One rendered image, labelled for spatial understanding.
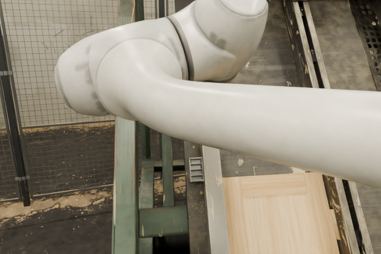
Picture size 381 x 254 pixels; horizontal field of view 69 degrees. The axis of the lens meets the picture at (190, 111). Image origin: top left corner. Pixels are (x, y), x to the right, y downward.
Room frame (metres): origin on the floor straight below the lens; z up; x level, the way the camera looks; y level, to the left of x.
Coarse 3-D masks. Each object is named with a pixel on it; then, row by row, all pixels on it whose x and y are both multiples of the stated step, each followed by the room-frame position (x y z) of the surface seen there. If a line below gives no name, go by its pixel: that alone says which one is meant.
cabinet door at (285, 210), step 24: (240, 192) 0.71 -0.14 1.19; (264, 192) 0.71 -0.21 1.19; (288, 192) 0.72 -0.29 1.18; (312, 192) 0.73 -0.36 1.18; (240, 216) 0.67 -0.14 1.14; (264, 216) 0.68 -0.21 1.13; (288, 216) 0.68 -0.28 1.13; (312, 216) 0.69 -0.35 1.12; (240, 240) 0.63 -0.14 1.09; (264, 240) 0.64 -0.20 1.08; (288, 240) 0.65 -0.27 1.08; (312, 240) 0.65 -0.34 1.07; (336, 240) 0.66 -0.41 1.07
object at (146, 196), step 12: (144, 168) 1.65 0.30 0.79; (156, 168) 1.76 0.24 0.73; (180, 168) 1.78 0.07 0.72; (144, 180) 1.49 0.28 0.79; (144, 192) 1.36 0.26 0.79; (144, 204) 1.25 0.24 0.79; (144, 240) 0.99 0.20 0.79; (156, 240) 1.08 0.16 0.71; (168, 240) 1.08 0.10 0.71; (180, 240) 1.10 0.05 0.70; (144, 252) 0.92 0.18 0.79; (156, 252) 1.05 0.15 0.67; (168, 252) 1.06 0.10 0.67; (180, 252) 1.08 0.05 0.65
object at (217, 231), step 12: (204, 156) 0.74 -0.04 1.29; (216, 156) 0.74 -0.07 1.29; (204, 168) 0.72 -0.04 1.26; (216, 168) 0.72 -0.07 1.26; (204, 180) 0.71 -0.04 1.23; (216, 180) 0.70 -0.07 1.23; (204, 192) 0.71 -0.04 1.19; (216, 192) 0.68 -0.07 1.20; (216, 204) 0.67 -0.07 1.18; (216, 216) 0.65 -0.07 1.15; (216, 228) 0.63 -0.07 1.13; (216, 240) 0.61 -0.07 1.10; (216, 252) 0.60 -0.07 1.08; (228, 252) 0.60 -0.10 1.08
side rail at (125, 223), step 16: (128, 0) 1.01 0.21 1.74; (128, 16) 0.98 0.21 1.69; (128, 128) 0.76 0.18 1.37; (128, 144) 0.73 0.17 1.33; (128, 160) 0.70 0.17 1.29; (128, 176) 0.68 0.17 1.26; (128, 192) 0.65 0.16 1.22; (128, 208) 0.63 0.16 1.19; (112, 224) 0.61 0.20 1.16; (128, 224) 0.61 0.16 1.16; (112, 240) 0.59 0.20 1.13; (128, 240) 0.59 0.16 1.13
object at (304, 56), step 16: (288, 0) 1.09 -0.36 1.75; (304, 0) 1.06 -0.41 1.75; (288, 16) 1.08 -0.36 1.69; (304, 16) 1.04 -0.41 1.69; (304, 32) 0.98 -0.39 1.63; (304, 48) 0.95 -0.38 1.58; (304, 64) 0.93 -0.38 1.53; (320, 64) 0.92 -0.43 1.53; (304, 80) 0.92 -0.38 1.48; (320, 80) 0.89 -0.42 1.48; (336, 192) 0.69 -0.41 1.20; (352, 192) 0.69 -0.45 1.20; (336, 208) 0.68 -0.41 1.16; (352, 208) 0.67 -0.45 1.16; (352, 224) 0.64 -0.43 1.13; (352, 240) 0.62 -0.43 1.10; (368, 240) 0.62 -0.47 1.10
